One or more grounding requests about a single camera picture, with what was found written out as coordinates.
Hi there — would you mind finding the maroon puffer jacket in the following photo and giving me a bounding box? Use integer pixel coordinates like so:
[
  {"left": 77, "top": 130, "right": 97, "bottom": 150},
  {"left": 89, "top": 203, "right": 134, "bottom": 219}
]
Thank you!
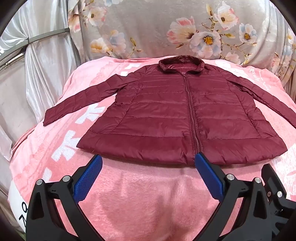
[{"left": 43, "top": 58, "right": 296, "bottom": 165}]

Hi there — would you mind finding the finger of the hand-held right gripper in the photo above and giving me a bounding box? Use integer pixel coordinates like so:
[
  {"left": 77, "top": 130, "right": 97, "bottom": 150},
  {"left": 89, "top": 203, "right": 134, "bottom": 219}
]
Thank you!
[{"left": 262, "top": 163, "right": 292, "bottom": 239}]

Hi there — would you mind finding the white satin curtain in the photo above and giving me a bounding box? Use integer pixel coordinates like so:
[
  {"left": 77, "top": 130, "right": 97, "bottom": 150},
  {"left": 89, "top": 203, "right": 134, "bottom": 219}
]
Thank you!
[{"left": 0, "top": 0, "right": 81, "bottom": 163}]

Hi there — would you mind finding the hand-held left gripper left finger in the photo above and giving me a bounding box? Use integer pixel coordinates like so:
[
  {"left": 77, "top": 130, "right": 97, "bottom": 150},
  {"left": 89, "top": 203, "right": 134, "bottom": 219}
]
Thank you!
[{"left": 25, "top": 155, "right": 109, "bottom": 241}]

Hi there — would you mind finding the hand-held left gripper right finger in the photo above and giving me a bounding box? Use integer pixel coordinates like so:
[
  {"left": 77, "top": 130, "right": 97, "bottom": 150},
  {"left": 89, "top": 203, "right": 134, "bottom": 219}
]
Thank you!
[{"left": 195, "top": 152, "right": 275, "bottom": 241}]

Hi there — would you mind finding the metal rail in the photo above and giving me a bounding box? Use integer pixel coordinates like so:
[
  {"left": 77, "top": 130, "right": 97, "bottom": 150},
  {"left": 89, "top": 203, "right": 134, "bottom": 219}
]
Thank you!
[{"left": 0, "top": 28, "right": 70, "bottom": 67}]

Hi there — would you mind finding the white labelled container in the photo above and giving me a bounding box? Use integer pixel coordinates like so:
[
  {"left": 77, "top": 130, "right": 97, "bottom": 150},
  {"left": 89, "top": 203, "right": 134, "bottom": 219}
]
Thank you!
[{"left": 8, "top": 181, "right": 30, "bottom": 232}]

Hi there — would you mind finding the grey floral cloth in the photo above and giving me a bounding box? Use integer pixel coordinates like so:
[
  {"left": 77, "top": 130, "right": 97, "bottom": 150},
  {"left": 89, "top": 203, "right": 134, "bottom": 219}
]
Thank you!
[{"left": 67, "top": 0, "right": 296, "bottom": 93}]

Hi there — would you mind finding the pink blanket with white print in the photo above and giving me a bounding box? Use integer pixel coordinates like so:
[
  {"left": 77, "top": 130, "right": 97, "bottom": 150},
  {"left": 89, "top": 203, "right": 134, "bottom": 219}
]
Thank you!
[{"left": 9, "top": 55, "right": 296, "bottom": 241}]

